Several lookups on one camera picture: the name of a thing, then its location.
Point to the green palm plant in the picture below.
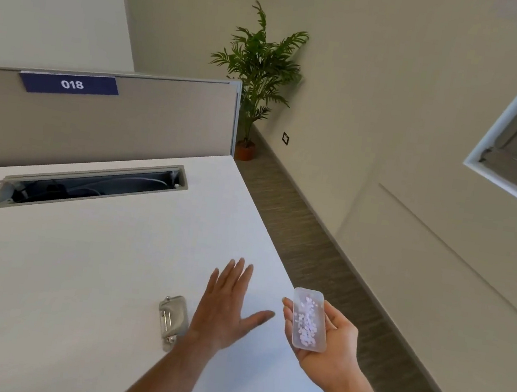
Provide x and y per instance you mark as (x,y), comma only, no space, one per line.
(259,60)

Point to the person's left middle finger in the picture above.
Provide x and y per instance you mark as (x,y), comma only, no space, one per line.
(236,277)

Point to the person's left thumb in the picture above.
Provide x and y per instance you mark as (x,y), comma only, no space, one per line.
(257,320)

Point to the person's left hand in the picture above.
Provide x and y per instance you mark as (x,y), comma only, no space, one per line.
(219,314)

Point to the person's right thumb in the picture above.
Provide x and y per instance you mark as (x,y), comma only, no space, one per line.
(331,318)

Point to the terracotta plant pot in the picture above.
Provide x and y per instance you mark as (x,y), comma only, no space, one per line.
(245,152)

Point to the blue number label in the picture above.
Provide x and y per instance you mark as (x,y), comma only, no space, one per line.
(70,84)

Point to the person's left forearm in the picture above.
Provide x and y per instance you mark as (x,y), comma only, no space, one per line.
(163,380)

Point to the person's left little finger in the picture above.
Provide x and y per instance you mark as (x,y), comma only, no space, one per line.
(213,283)

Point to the clear floral phone case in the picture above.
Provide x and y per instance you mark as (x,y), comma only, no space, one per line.
(309,321)

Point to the grey desk divider panel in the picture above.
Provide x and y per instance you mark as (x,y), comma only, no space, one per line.
(105,130)

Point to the black wall outlet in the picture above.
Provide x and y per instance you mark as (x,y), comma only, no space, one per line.
(285,138)

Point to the person's right hand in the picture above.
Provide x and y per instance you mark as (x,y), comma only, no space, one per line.
(335,351)

